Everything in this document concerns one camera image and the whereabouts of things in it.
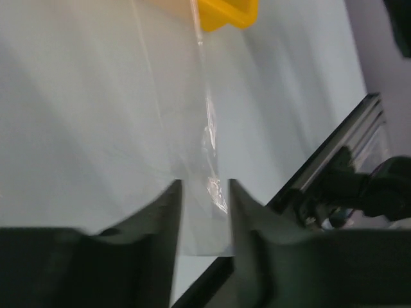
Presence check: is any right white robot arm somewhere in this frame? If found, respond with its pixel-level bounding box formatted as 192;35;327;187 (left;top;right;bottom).
294;146;410;228

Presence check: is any clear zip top bag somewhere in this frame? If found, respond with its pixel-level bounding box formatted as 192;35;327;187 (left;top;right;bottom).
132;1;232;257

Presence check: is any yellow plastic tray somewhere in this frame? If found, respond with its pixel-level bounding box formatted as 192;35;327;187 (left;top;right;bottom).
197;0;259;32

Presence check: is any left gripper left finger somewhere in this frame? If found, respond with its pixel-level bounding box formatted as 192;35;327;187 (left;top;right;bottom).
1;180;182;307

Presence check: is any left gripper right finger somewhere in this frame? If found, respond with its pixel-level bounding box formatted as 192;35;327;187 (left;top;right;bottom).
229;179;410;307

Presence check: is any aluminium front rail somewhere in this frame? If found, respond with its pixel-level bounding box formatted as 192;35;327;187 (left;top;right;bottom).
267;93;385;212

